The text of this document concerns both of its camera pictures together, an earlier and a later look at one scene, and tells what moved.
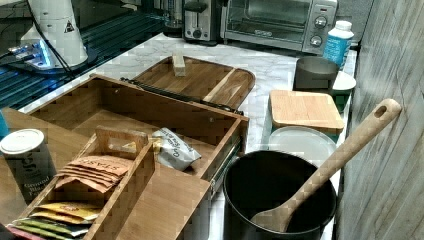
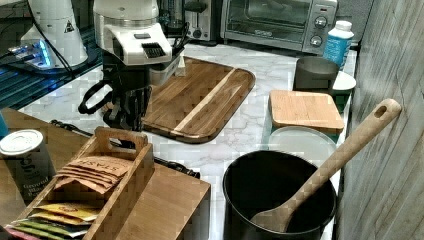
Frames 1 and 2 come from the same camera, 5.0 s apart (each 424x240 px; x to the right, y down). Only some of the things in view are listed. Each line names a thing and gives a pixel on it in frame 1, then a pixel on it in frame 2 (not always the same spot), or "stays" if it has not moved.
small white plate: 344,81 stays
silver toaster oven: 280,24 stays
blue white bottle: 338,43 stays
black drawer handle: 184,96 to 171,164
